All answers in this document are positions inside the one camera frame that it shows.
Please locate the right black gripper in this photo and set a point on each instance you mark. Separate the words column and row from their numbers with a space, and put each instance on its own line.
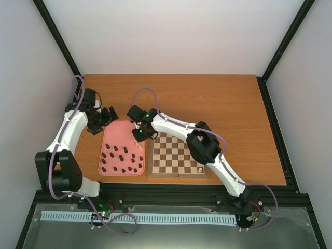
column 139, row 138

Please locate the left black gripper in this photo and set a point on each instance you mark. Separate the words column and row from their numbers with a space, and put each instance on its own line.
column 109, row 119

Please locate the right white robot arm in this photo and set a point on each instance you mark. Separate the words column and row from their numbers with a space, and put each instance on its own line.
column 203, row 144

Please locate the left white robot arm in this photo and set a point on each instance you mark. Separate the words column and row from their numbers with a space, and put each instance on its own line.
column 57, row 167

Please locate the wooden chess board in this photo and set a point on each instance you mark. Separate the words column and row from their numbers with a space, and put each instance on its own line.
column 169, row 157

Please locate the pink plastic tray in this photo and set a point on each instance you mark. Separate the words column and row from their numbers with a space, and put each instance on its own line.
column 121, row 154

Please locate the transparent plastic sheet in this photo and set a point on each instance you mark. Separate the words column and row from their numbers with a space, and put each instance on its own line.
column 290, row 229

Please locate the light blue cable duct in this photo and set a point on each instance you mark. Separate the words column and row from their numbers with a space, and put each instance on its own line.
column 141, row 218

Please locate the black aluminium frame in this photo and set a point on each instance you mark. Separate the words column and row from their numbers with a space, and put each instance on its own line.
column 287, row 196

